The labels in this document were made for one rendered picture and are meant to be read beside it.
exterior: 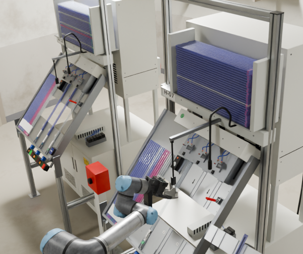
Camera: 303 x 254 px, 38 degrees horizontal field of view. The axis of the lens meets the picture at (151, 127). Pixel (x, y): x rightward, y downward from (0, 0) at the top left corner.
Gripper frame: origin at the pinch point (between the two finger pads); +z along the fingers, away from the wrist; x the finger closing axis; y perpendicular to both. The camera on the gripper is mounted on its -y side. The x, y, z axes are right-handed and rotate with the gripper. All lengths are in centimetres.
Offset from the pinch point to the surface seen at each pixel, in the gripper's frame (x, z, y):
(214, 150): -14.1, 1.0, 30.9
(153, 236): -3.0, -3.4, -22.6
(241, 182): -32.0, 6.3, 23.6
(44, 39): 358, 72, 32
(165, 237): -10.3, -2.7, -19.0
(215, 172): -21.0, -0.7, 22.3
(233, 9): -11, -21, 93
